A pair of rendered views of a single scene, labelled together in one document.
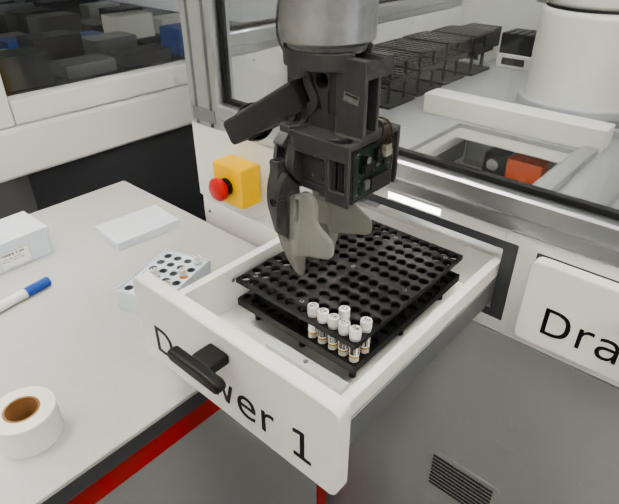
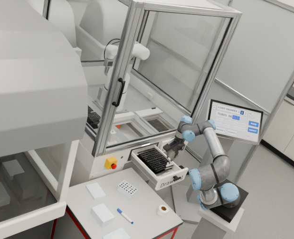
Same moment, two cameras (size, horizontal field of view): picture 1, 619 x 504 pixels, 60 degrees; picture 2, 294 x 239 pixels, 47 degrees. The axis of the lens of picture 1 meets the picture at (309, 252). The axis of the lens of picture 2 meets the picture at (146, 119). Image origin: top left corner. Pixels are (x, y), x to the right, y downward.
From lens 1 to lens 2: 2.40 m
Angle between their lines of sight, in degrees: 76
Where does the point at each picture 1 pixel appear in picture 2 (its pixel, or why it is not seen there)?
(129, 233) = (101, 192)
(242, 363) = (177, 174)
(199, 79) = (101, 147)
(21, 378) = (148, 214)
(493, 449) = not seen: hidden behind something
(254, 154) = (113, 154)
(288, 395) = (183, 172)
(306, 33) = not seen: hidden behind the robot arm
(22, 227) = (102, 207)
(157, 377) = (151, 196)
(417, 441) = not seen: hidden behind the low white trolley
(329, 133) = (181, 143)
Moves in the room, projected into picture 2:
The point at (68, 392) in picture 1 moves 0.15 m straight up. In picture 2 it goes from (153, 207) to (160, 191)
